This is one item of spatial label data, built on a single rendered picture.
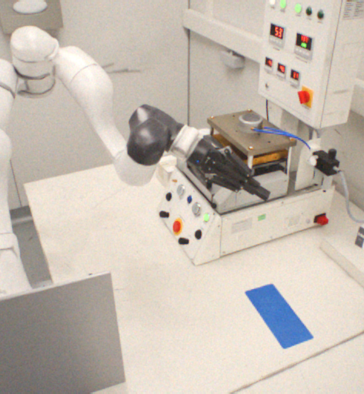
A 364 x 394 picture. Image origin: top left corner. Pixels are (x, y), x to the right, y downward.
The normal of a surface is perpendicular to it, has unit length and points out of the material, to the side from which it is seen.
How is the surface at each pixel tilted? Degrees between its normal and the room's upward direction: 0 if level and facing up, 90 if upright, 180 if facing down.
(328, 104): 90
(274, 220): 90
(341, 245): 0
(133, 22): 90
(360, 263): 0
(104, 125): 79
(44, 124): 90
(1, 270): 55
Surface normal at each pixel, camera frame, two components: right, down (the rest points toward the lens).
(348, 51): 0.42, 0.50
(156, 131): 0.36, -0.55
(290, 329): 0.00, -0.83
